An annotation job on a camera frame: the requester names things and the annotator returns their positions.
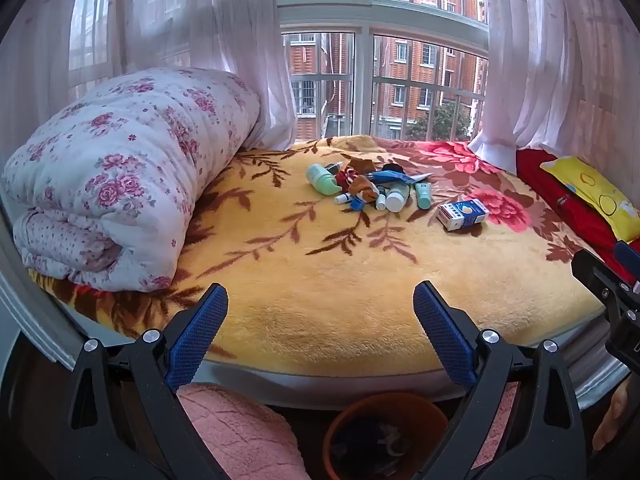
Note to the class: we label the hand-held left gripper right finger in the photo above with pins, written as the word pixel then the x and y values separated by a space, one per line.
pixel 440 330

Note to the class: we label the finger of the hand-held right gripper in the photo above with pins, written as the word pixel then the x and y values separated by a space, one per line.
pixel 592 270
pixel 627 257

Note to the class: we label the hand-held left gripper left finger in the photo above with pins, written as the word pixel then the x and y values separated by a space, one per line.
pixel 197 340

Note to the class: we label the orange plastic bucket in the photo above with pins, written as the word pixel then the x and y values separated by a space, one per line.
pixel 340 435

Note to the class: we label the person's right hand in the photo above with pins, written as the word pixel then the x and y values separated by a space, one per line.
pixel 609 422

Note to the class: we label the red cushion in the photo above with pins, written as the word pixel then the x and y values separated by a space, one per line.
pixel 585 215

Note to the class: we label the yellow pillow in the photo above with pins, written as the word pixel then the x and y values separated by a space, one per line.
pixel 595 190

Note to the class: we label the white and blue box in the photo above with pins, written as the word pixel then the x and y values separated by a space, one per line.
pixel 462 215

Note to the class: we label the white bed platform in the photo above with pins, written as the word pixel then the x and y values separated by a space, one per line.
pixel 325 387

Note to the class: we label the yellow floral plush blanket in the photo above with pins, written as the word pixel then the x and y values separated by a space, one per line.
pixel 325 270

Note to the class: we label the mint green tube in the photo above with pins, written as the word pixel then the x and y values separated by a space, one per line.
pixel 423 197

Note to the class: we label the white plastic bottle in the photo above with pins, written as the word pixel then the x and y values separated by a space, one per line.
pixel 396 200

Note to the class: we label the small white vial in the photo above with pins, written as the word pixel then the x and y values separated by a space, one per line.
pixel 381 202

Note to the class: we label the brown wrapper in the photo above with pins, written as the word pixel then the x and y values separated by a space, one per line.
pixel 362 164
pixel 365 190

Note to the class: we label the small white dropper bottle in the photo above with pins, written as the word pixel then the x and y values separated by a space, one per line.
pixel 343 198

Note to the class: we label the red and white wrapper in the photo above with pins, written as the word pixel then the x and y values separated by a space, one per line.
pixel 346 176

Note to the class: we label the rolled floral quilt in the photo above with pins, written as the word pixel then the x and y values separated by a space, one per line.
pixel 125 170

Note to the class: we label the mint green pump bottle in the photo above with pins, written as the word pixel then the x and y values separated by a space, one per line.
pixel 322 180

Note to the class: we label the green tree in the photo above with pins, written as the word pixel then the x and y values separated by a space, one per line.
pixel 442 122

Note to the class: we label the sheer white curtain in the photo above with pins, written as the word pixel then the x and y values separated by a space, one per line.
pixel 215 20
pixel 550 60

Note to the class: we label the red brick building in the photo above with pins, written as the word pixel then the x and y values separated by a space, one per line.
pixel 410 55

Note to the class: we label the white window frame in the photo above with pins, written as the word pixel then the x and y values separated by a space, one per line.
pixel 365 10

